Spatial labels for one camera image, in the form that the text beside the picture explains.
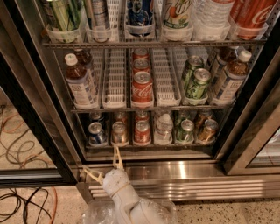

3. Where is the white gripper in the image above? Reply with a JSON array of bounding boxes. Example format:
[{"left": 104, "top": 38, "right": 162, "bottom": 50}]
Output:
[{"left": 83, "top": 146, "right": 130, "bottom": 196}]

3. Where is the blue pepsi can front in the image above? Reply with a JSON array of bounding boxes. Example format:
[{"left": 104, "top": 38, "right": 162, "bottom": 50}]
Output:
[{"left": 88, "top": 122, "right": 107, "bottom": 145}]

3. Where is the blue pepsi can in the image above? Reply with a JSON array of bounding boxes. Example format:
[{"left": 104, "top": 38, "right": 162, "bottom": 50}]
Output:
[
  {"left": 89, "top": 112, "right": 105, "bottom": 126},
  {"left": 88, "top": 122, "right": 107, "bottom": 145}
]

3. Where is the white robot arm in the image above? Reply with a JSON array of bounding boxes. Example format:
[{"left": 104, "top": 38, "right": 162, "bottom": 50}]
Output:
[{"left": 83, "top": 146, "right": 165, "bottom": 224}]

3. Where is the red coke can bottom front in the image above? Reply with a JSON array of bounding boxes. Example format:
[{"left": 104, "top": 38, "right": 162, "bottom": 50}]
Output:
[{"left": 134, "top": 121, "right": 151, "bottom": 145}]

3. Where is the red coke can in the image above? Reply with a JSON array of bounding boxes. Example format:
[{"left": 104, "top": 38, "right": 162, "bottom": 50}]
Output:
[
  {"left": 132, "top": 59, "right": 151, "bottom": 74},
  {"left": 135, "top": 110, "right": 150, "bottom": 122},
  {"left": 134, "top": 121, "right": 151, "bottom": 145},
  {"left": 132, "top": 48, "right": 150, "bottom": 60}
]

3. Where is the blue pepsi can rear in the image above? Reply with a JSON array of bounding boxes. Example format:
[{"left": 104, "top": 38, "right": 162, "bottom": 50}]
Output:
[{"left": 89, "top": 112, "right": 105, "bottom": 126}]

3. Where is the brown soda can rear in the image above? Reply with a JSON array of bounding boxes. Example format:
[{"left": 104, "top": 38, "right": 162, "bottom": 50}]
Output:
[{"left": 114, "top": 111, "right": 127, "bottom": 123}]

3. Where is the red coke can bottom rear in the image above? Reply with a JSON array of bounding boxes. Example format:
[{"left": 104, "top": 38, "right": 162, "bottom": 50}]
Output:
[{"left": 135, "top": 110, "right": 150, "bottom": 122}]

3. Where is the clear water bottle bottom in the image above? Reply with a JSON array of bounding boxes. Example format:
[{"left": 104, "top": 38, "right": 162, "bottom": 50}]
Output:
[{"left": 154, "top": 114, "right": 173, "bottom": 145}]

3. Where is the clear water bottle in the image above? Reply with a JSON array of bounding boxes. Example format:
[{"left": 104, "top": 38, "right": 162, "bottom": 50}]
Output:
[
  {"left": 154, "top": 114, "right": 173, "bottom": 145},
  {"left": 194, "top": 0, "right": 235, "bottom": 28}
]

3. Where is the left glass fridge door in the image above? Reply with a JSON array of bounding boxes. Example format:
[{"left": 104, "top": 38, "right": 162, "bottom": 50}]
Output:
[{"left": 0, "top": 52, "right": 77, "bottom": 188}]

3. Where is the glass fridge door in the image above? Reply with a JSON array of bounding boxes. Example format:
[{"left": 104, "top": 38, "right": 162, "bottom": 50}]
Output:
[
  {"left": 0, "top": 52, "right": 77, "bottom": 188},
  {"left": 224, "top": 85, "right": 280, "bottom": 175}
]

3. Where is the steel fridge base grille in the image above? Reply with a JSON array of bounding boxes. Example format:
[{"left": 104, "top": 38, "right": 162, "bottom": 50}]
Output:
[{"left": 76, "top": 160, "right": 280, "bottom": 204}]

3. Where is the red coca-cola can middle front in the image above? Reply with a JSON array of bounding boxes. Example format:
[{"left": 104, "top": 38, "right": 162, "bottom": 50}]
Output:
[{"left": 132, "top": 72, "right": 152, "bottom": 103}]

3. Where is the green soda can bottom front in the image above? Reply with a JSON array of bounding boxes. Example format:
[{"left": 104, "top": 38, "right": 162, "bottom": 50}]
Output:
[{"left": 176, "top": 119, "right": 194, "bottom": 144}]

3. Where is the green soda can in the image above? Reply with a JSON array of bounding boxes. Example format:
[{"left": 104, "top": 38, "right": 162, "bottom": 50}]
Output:
[
  {"left": 176, "top": 119, "right": 194, "bottom": 144},
  {"left": 174, "top": 110, "right": 190, "bottom": 126}
]

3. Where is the green soda can bottom rear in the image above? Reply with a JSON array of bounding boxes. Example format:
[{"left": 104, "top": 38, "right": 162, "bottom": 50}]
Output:
[{"left": 174, "top": 110, "right": 190, "bottom": 126}]

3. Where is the gold soda can front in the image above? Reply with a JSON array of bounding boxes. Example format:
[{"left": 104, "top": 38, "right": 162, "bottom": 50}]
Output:
[{"left": 197, "top": 119, "right": 219, "bottom": 144}]

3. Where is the gold soda can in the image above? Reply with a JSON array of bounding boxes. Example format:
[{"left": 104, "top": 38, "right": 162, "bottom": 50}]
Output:
[
  {"left": 194, "top": 108, "right": 213, "bottom": 129},
  {"left": 197, "top": 119, "right": 219, "bottom": 144}
]

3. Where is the gold soda can rear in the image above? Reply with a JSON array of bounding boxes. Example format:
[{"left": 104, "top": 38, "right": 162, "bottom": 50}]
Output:
[{"left": 194, "top": 108, "right": 213, "bottom": 129}]

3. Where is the red coke can middle rear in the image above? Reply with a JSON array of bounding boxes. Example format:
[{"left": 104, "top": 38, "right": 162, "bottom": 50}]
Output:
[{"left": 132, "top": 48, "right": 150, "bottom": 60}]

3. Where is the green can middle front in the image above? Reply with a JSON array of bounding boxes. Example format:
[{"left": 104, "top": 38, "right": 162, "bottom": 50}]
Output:
[{"left": 185, "top": 68, "right": 211, "bottom": 100}]

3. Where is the green can middle rear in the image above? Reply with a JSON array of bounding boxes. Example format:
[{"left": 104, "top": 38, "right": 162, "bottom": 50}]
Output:
[{"left": 181, "top": 55, "right": 204, "bottom": 85}]

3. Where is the right glass fridge door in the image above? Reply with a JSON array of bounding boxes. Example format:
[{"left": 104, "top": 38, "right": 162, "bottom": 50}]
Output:
[{"left": 224, "top": 85, "right": 280, "bottom": 175}]

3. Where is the blue pepsi bottle top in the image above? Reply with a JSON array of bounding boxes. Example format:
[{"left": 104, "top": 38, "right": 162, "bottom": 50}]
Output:
[{"left": 126, "top": 0, "right": 154, "bottom": 37}]

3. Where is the silver bottle top shelf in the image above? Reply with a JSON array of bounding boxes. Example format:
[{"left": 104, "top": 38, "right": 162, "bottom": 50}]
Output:
[{"left": 83, "top": 0, "right": 110, "bottom": 31}]

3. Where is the green bottle top shelf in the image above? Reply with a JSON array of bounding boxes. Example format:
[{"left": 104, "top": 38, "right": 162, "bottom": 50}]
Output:
[{"left": 39, "top": 0, "right": 83, "bottom": 32}]

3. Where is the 7up bottle top shelf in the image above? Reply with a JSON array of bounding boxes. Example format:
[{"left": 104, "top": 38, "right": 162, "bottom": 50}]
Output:
[{"left": 162, "top": 0, "right": 193, "bottom": 29}]

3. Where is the clear plastic bin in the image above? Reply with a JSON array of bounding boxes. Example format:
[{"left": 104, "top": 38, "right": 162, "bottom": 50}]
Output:
[{"left": 82, "top": 198, "right": 178, "bottom": 224}]

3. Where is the empty white tray right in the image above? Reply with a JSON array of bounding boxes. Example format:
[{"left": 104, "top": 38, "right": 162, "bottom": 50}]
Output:
[{"left": 151, "top": 48, "right": 181, "bottom": 107}]

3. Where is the iced tea bottle left front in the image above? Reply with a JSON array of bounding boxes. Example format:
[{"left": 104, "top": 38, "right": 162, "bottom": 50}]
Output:
[{"left": 65, "top": 53, "right": 96, "bottom": 109}]

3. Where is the iced tea bottle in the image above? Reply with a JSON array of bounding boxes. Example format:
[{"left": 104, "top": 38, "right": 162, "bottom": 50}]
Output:
[
  {"left": 65, "top": 53, "right": 96, "bottom": 109},
  {"left": 210, "top": 46, "right": 238, "bottom": 82},
  {"left": 213, "top": 50, "right": 252, "bottom": 102},
  {"left": 74, "top": 49, "right": 97, "bottom": 86}
]

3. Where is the iced tea bottle left rear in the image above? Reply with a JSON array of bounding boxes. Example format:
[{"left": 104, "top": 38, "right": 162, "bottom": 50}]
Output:
[{"left": 74, "top": 49, "right": 97, "bottom": 86}]

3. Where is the iced tea bottle right front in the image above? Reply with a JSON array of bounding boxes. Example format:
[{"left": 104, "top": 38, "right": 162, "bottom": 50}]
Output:
[{"left": 213, "top": 50, "right": 252, "bottom": 102}]

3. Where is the iced tea bottle right rear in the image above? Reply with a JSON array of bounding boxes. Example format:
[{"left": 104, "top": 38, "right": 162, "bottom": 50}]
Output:
[{"left": 210, "top": 46, "right": 238, "bottom": 82}]

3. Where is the clear water bottle top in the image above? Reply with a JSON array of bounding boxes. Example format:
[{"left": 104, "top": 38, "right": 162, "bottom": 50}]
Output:
[{"left": 194, "top": 0, "right": 235, "bottom": 28}]

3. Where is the red coca-cola bottle top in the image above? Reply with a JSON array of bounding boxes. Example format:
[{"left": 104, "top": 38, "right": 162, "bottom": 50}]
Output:
[{"left": 230, "top": 0, "right": 277, "bottom": 40}]

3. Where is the orange floor cable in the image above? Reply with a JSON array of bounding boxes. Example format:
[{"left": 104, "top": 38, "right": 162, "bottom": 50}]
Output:
[{"left": 48, "top": 186, "right": 59, "bottom": 224}]

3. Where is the black floor cable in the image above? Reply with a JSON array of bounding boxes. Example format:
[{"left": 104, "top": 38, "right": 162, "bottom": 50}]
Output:
[{"left": 0, "top": 186, "right": 53, "bottom": 224}]

